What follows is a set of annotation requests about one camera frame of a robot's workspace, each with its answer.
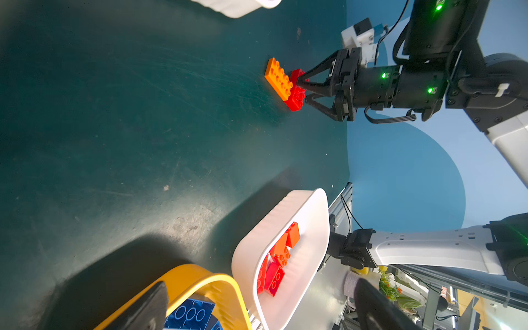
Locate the red 2x2 plate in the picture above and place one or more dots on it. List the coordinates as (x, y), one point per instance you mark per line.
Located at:
(273, 278)

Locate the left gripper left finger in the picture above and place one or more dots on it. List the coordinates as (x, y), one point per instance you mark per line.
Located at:
(147, 313)

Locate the yellow plastic bin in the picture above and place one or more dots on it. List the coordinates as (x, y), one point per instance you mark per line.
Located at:
(189, 280)

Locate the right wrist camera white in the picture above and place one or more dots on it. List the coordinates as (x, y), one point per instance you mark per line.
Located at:
(362, 35)

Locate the large red lego plate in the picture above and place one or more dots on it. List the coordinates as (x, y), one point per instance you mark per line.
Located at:
(297, 94)

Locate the red 2x4 lego brick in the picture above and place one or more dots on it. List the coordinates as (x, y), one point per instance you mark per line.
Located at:
(262, 275)

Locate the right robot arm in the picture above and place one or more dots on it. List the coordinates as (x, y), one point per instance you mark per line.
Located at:
(442, 174)

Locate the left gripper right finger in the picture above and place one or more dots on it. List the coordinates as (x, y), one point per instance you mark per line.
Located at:
(376, 312)

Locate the near white plastic bin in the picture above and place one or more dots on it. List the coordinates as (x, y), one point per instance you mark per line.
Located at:
(310, 210)

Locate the blue 2x4 brick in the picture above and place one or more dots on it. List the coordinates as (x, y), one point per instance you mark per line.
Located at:
(191, 314)

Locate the orange 2x4 plate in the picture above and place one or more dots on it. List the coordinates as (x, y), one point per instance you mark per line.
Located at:
(278, 79)

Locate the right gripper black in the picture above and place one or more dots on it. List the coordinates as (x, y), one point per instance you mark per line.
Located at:
(352, 85)

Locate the far white plastic bin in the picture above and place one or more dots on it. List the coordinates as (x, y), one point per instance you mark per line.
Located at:
(237, 8)

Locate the white plastic bin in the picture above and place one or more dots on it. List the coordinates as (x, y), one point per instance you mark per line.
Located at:
(237, 8)
(310, 210)

